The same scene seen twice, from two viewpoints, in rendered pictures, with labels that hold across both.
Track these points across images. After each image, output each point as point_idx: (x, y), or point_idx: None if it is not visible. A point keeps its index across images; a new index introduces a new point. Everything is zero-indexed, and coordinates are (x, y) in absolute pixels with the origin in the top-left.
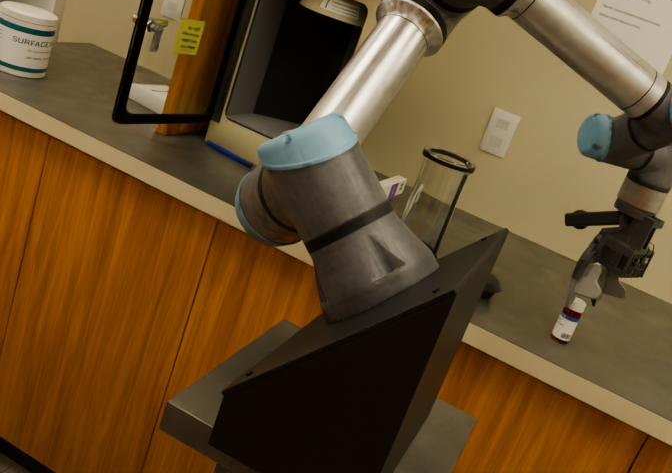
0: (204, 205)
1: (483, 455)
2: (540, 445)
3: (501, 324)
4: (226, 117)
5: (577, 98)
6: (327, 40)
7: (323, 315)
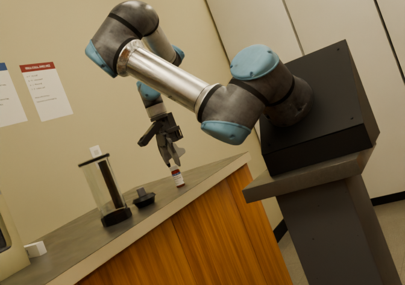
0: (76, 276)
1: (218, 243)
2: (220, 216)
3: (179, 191)
4: None
5: (8, 152)
6: None
7: (273, 144)
